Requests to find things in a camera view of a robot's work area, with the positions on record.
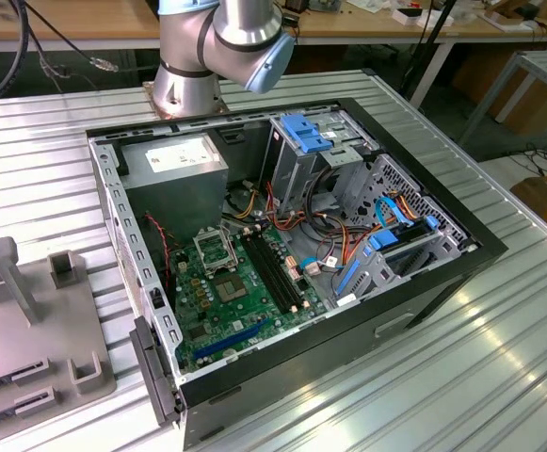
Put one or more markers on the black plastic case latch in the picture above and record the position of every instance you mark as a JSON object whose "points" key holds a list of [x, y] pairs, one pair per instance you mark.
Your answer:
{"points": [[153, 372]]}

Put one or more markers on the black PC case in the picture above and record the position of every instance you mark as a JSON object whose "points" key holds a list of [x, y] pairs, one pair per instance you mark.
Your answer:
{"points": [[329, 358]]}

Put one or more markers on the grey drive bay cage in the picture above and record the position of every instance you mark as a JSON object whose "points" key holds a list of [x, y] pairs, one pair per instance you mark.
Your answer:
{"points": [[296, 169]]}

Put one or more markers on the wooden top workbench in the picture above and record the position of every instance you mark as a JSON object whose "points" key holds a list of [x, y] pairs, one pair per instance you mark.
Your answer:
{"points": [[372, 23], [66, 19]]}

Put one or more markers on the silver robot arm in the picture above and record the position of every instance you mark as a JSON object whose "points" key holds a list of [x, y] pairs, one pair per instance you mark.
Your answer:
{"points": [[235, 33]]}

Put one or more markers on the grey parts rack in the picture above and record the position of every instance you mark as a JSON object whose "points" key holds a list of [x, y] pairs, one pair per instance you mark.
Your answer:
{"points": [[0, 329]]}

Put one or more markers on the brown cardboard box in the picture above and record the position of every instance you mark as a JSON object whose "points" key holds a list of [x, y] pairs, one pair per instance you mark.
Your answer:
{"points": [[546, 202]]}

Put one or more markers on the grey power supply unit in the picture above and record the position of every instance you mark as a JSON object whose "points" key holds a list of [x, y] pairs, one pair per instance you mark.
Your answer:
{"points": [[179, 188]]}

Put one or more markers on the green motherboard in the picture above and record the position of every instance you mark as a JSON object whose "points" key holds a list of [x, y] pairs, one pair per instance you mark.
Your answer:
{"points": [[249, 306]]}

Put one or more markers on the blue expansion slot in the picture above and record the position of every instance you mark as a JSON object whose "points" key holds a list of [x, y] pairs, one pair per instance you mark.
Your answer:
{"points": [[233, 339]]}

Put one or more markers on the black RAM slot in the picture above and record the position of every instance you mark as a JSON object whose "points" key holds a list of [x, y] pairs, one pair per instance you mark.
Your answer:
{"points": [[271, 273], [279, 273], [263, 273], [287, 273]]}

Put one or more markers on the black tripod leg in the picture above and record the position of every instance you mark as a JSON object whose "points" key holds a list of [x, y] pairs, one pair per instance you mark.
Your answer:
{"points": [[425, 53]]}

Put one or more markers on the grey metal slat table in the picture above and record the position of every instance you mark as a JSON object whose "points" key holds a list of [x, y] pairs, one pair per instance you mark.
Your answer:
{"points": [[546, 61]]}

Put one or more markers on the grey disk bay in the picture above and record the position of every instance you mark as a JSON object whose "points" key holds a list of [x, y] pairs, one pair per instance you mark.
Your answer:
{"points": [[395, 273]]}

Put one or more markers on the brown arm base plate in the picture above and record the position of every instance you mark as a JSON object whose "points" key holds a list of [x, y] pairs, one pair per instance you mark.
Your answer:
{"points": [[149, 94]]}

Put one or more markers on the blue disk carrier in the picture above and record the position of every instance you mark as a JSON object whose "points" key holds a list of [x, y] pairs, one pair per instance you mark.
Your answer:
{"points": [[383, 240]]}

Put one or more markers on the white barcode sticker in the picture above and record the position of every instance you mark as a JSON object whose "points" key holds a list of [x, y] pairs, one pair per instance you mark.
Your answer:
{"points": [[237, 325]]}

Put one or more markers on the large cardboard sheet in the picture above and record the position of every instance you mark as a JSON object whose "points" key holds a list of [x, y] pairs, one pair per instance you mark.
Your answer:
{"points": [[532, 101]]}

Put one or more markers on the CPU socket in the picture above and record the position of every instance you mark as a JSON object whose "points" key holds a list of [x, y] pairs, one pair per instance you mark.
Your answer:
{"points": [[230, 289]]}

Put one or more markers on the white box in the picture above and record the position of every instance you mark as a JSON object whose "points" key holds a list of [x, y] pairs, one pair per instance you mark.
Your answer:
{"points": [[419, 16]]}

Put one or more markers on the blue bay bracket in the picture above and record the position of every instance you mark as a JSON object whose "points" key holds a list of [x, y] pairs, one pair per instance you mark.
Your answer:
{"points": [[350, 275]]}

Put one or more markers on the blue drive bay latch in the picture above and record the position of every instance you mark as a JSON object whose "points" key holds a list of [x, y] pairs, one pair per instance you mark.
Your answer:
{"points": [[301, 134]]}

